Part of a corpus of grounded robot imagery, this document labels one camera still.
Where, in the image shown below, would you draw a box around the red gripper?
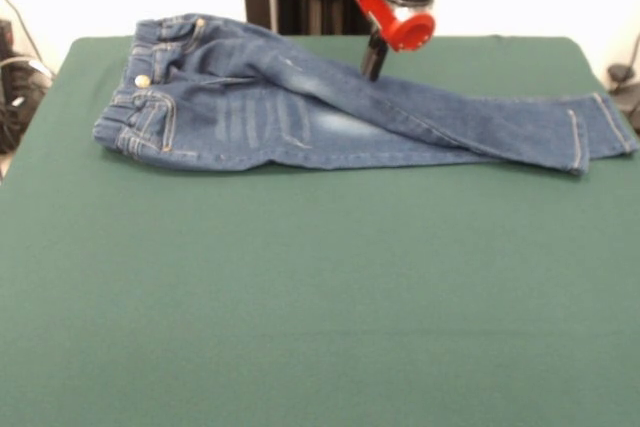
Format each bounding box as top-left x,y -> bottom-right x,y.
353,0 -> 437,83

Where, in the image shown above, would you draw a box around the blue denim jeans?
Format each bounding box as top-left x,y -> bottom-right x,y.
91,12 -> 640,178

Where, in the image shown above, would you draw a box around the black stand base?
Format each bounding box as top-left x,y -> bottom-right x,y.
606,63 -> 640,131
0,19 -> 55,154

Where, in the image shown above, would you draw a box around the dark green table cloth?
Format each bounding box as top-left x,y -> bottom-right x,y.
0,35 -> 640,427

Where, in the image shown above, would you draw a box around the thin grey cable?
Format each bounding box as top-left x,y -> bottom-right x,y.
0,0 -> 42,62

